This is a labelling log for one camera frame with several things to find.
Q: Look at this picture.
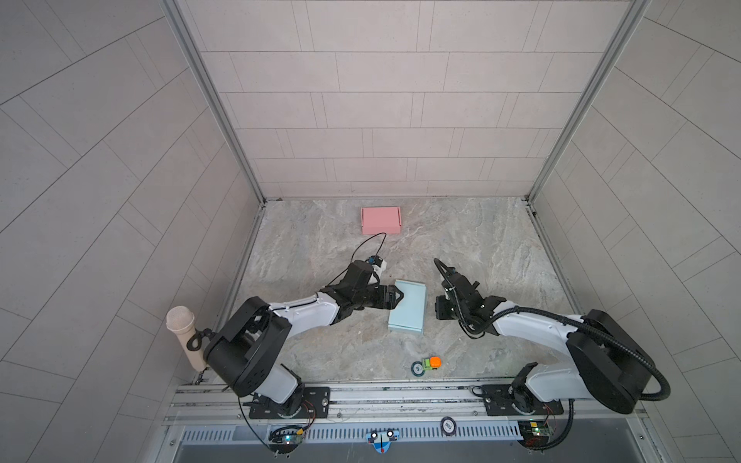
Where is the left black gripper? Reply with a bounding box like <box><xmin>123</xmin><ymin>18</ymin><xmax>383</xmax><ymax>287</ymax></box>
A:
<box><xmin>349</xmin><ymin>284</ymin><xmax>404</xmax><ymax>312</ymax></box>

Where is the light blue paper box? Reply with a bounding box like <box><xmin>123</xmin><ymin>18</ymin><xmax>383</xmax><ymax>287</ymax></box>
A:
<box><xmin>388</xmin><ymin>280</ymin><xmax>426</xmax><ymax>335</ymax></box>

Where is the pink paper box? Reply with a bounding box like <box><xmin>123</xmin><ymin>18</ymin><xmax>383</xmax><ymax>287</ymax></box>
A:
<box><xmin>361</xmin><ymin>206</ymin><xmax>401</xmax><ymax>235</ymax></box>

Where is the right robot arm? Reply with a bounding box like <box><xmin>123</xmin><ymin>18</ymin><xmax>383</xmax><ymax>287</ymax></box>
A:
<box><xmin>434</xmin><ymin>260</ymin><xmax>672</xmax><ymax>415</ymax></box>

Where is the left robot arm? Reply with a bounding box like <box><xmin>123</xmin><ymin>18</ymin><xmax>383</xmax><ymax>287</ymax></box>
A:
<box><xmin>186</xmin><ymin>260</ymin><xmax>404</xmax><ymax>417</ymax></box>

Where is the orange green small toy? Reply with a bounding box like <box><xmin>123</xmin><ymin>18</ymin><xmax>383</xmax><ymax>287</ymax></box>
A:
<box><xmin>423</xmin><ymin>357</ymin><xmax>442</xmax><ymax>370</ymax></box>

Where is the blue red sticker tag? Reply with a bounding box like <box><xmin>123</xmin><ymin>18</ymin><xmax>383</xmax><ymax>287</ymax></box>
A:
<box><xmin>366</xmin><ymin>429</ymin><xmax>399</xmax><ymax>455</ymax></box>

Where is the right green circuit board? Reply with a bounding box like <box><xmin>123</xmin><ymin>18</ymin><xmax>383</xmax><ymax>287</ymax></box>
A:
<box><xmin>517</xmin><ymin>421</ymin><xmax>555</xmax><ymax>449</ymax></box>

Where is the green circuit board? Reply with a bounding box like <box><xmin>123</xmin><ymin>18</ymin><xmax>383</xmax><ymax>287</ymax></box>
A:
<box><xmin>268</xmin><ymin>426</ymin><xmax>306</xmax><ymax>455</ymax></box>
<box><xmin>517</xmin><ymin>421</ymin><xmax>555</xmax><ymax>449</ymax></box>

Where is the left green circuit board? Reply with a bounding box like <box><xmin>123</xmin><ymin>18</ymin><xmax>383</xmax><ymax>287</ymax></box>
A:
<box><xmin>268</xmin><ymin>426</ymin><xmax>306</xmax><ymax>455</ymax></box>

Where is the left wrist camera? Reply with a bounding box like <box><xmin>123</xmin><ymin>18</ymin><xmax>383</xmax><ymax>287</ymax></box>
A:
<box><xmin>368</xmin><ymin>256</ymin><xmax>387</xmax><ymax>275</ymax></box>

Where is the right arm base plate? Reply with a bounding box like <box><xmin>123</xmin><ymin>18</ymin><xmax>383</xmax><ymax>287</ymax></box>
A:
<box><xmin>477</xmin><ymin>384</ymin><xmax>565</xmax><ymax>417</ymax></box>

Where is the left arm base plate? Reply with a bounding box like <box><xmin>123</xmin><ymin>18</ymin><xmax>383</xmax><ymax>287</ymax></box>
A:
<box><xmin>249</xmin><ymin>386</ymin><xmax>331</xmax><ymax>420</ymax></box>

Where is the aluminium rail frame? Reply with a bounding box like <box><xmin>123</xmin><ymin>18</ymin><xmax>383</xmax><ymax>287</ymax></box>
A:
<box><xmin>164</xmin><ymin>378</ymin><xmax>646</xmax><ymax>429</ymax></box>

